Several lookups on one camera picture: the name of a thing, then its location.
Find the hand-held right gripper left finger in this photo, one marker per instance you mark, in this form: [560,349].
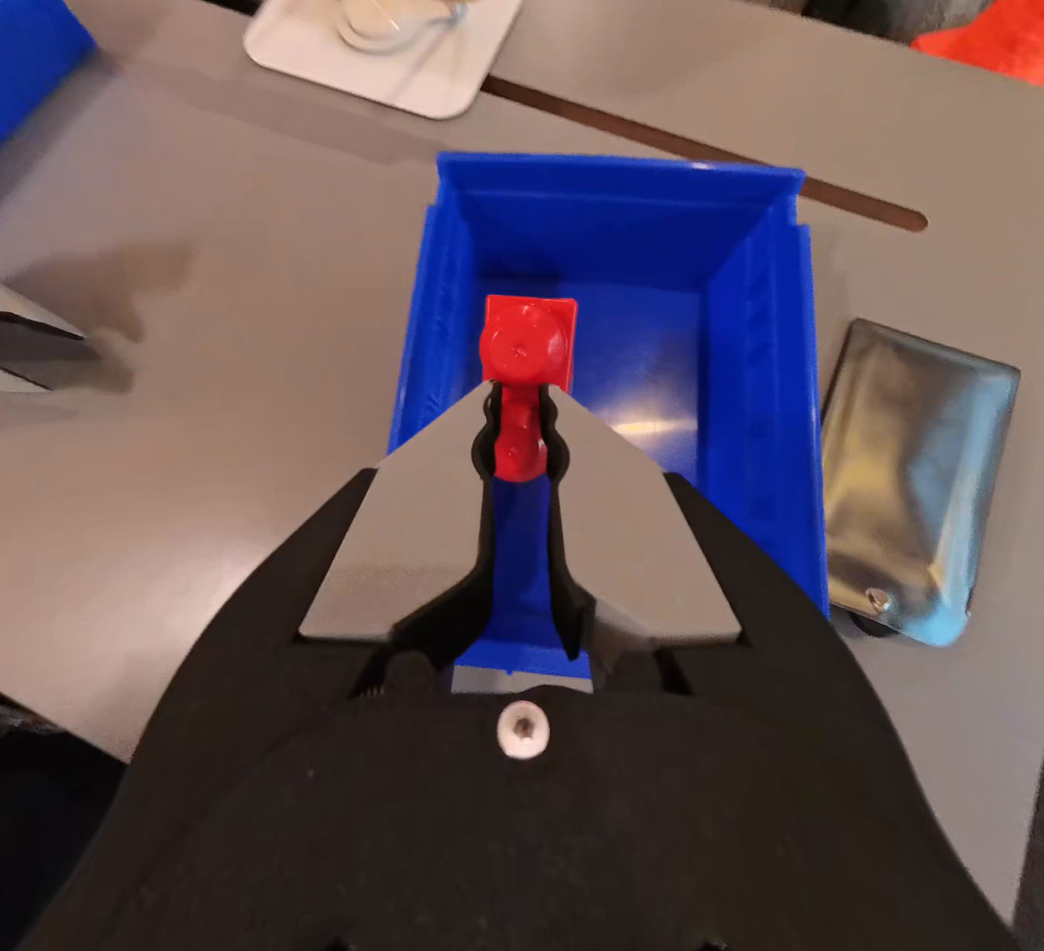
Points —
[391,551]

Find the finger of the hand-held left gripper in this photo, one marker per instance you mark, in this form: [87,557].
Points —
[20,382]
[24,311]

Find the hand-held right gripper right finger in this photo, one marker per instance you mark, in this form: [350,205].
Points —
[644,551]

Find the red two-stud block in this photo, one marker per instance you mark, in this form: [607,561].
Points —
[522,347]

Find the blue plastic bin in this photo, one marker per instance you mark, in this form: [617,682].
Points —
[37,29]
[636,249]

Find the silver foil pouch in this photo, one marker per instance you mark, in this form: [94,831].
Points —
[913,478]

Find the person's legs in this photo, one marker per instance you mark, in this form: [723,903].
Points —
[49,820]

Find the white document stand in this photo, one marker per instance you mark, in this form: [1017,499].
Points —
[391,62]

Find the red flat object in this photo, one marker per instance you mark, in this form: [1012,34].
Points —
[1003,29]

